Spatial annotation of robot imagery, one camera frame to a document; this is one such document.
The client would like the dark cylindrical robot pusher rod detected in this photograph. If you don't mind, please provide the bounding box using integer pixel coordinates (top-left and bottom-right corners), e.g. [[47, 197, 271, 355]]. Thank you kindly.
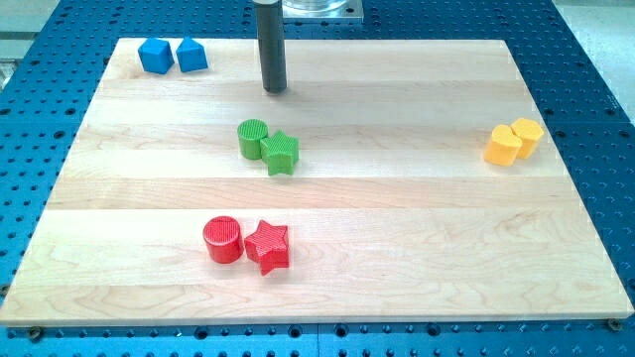
[[253, 0, 287, 93]]

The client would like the light wooden board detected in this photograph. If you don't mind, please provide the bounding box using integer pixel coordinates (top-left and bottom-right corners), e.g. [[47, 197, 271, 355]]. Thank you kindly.
[[1, 38, 633, 326]]

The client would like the red star block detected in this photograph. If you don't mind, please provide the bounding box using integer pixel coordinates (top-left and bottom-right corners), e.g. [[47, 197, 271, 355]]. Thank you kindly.
[[244, 220, 290, 276]]

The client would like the green star block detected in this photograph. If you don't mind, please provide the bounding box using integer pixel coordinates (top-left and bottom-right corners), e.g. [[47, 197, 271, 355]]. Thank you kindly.
[[260, 131, 300, 176]]

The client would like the yellow heart block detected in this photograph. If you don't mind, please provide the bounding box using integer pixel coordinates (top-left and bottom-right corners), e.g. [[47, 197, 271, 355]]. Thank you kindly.
[[483, 125, 522, 167]]

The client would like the blue pentagon block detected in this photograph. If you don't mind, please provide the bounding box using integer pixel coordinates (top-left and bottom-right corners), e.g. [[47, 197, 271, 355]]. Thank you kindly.
[[176, 37, 208, 72]]

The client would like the green cylinder block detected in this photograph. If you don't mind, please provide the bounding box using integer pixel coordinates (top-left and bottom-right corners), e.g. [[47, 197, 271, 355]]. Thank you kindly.
[[237, 119, 268, 160]]

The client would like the blue cube block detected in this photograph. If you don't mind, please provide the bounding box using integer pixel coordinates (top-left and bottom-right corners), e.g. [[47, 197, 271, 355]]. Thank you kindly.
[[138, 38, 174, 74]]

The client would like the red cylinder block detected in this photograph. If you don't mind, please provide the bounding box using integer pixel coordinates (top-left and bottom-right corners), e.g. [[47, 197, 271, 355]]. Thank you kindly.
[[202, 216, 244, 264]]

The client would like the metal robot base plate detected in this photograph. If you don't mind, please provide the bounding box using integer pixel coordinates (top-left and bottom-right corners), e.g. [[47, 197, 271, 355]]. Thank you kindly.
[[282, 0, 364, 23]]

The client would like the yellow hexagon block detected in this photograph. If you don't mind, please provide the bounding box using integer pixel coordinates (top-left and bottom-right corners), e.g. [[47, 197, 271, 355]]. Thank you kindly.
[[511, 118, 544, 159]]

